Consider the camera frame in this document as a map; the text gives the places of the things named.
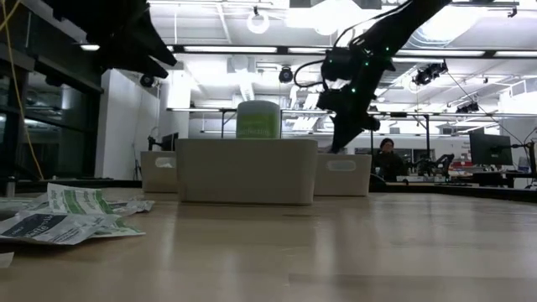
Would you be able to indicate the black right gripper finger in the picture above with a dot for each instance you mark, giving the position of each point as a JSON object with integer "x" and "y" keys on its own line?
{"x": 339, "y": 136}
{"x": 353, "y": 132}

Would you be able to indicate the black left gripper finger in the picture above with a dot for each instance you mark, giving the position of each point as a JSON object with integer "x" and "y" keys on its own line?
{"x": 157, "y": 46}
{"x": 138, "y": 63}

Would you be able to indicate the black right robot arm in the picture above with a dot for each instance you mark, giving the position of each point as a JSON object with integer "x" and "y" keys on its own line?
{"x": 403, "y": 25}

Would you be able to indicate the white light strip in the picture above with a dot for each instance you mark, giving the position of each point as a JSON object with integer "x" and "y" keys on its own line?
{"x": 230, "y": 49}
{"x": 90, "y": 47}
{"x": 306, "y": 50}
{"x": 440, "y": 53}
{"x": 516, "y": 53}

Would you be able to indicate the person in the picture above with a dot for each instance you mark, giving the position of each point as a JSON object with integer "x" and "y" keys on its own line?
{"x": 388, "y": 161}

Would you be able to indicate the silver ceiling pipes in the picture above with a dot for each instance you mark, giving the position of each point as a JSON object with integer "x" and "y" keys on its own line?
{"x": 306, "y": 100}

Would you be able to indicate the white plastic storage bin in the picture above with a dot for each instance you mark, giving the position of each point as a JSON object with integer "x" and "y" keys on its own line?
{"x": 157, "y": 180}
{"x": 247, "y": 172}
{"x": 342, "y": 184}

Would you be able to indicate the black monitor stand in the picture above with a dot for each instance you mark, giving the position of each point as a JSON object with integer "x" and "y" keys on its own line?
{"x": 153, "y": 143}

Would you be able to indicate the green wipes canister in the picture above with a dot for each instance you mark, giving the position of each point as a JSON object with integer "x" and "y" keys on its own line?
{"x": 258, "y": 121}

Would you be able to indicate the small black monitor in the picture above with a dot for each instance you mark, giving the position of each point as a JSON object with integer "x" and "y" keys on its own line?
{"x": 170, "y": 142}

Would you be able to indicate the round white ceiling lamp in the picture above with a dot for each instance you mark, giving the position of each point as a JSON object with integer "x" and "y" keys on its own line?
{"x": 258, "y": 23}

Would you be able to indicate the small black ceiling device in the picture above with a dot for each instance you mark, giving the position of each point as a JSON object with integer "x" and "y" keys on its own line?
{"x": 467, "y": 107}

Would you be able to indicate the dark glass partition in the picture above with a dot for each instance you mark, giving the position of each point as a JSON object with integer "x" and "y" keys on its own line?
{"x": 54, "y": 147}

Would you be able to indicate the black background ledge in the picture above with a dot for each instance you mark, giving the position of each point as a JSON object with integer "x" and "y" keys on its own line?
{"x": 84, "y": 183}

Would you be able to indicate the black computer monitor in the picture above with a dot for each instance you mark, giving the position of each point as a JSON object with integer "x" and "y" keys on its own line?
{"x": 491, "y": 149}

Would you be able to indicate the dark background desk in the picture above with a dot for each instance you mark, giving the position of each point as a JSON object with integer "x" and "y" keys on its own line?
{"x": 482, "y": 192}

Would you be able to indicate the dark print white packet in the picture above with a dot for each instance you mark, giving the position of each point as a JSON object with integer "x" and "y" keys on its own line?
{"x": 132, "y": 205}
{"x": 42, "y": 226}

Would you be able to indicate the small silver cylinder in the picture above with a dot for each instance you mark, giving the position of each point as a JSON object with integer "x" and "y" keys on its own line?
{"x": 11, "y": 186}

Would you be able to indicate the plain white packet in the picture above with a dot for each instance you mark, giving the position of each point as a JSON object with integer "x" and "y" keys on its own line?
{"x": 25, "y": 204}

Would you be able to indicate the black dome ceiling camera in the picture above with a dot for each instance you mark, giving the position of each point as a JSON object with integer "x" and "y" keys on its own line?
{"x": 147, "y": 80}
{"x": 286, "y": 74}

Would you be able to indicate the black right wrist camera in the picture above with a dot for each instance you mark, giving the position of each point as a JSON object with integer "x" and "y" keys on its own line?
{"x": 337, "y": 65}

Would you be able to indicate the large spiral ceiling duct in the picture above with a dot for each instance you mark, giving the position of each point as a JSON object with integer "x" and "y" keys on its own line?
{"x": 394, "y": 75}

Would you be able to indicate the black ceiling camera cluster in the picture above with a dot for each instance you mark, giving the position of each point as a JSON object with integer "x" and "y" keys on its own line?
{"x": 428, "y": 74}

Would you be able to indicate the black metal workstation frame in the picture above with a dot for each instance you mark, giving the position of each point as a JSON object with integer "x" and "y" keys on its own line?
{"x": 427, "y": 126}

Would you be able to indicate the black overhead frame beam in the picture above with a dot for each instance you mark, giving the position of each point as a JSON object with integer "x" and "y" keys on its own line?
{"x": 283, "y": 49}

